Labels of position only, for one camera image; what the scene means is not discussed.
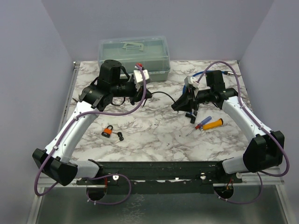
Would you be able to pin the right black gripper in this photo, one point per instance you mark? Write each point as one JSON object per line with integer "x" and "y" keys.
{"x": 187, "y": 102}

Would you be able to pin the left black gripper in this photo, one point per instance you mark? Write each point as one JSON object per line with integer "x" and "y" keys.
{"x": 138, "y": 96}

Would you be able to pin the clear green plastic storage box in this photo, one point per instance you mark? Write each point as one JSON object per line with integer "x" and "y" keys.
{"x": 150, "y": 51}

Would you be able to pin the small black keys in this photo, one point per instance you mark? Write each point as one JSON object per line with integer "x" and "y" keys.
{"x": 120, "y": 137}

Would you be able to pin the orange padlock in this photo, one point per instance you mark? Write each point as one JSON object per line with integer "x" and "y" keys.
{"x": 107, "y": 131}

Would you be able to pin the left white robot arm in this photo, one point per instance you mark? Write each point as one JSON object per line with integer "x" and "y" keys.
{"x": 55, "y": 159}

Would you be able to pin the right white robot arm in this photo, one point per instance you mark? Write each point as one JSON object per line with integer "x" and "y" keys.
{"x": 265, "y": 146}

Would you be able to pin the blue red screwdriver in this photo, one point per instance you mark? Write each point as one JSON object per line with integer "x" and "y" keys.
{"x": 199, "y": 125}

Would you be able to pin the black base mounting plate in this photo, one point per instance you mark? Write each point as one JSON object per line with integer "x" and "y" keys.
{"x": 160, "y": 177}

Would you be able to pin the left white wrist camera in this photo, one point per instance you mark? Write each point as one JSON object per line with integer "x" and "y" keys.
{"x": 138, "y": 78}

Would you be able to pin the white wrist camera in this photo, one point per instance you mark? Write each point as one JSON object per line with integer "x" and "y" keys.
{"x": 191, "y": 83}
{"x": 138, "y": 78}

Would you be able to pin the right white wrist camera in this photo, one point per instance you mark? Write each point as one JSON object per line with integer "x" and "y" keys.
{"x": 191, "y": 83}

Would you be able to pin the orange handled tool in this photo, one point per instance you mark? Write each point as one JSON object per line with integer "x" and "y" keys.
{"x": 212, "y": 125}

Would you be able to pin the aluminium rail frame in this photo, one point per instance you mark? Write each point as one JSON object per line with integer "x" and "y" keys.
{"x": 224, "y": 193}

